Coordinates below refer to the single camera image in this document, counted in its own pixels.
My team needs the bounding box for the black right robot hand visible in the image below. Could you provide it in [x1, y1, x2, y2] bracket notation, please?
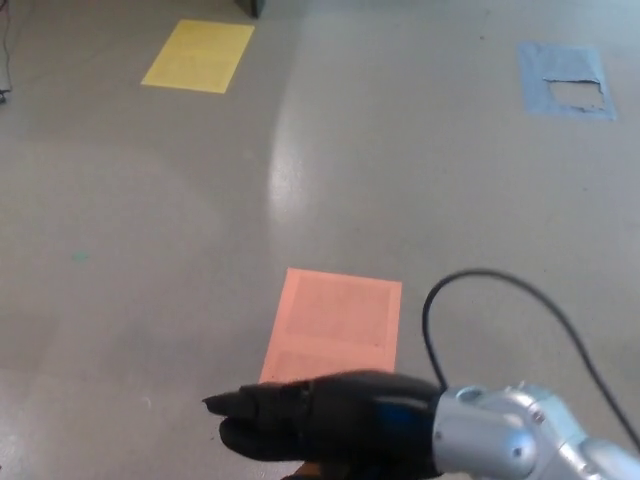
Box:
[201, 368, 447, 480]

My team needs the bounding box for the orange paper sheet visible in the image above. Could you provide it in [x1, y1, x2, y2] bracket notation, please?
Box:
[258, 267, 403, 384]

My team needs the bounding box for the torn blue paper sheet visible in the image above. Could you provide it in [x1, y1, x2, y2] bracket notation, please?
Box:
[516, 42, 617, 122]

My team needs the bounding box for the yellow paper sheet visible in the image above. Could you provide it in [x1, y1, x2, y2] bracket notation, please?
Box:
[140, 19, 256, 95]

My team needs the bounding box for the dark furniture base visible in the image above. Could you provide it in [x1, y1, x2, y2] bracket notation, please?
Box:
[232, 0, 267, 20]

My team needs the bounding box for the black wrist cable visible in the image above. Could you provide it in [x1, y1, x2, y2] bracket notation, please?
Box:
[421, 269, 640, 442]

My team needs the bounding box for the thin black floor cable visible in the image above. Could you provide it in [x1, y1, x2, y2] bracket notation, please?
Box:
[0, 0, 15, 105]

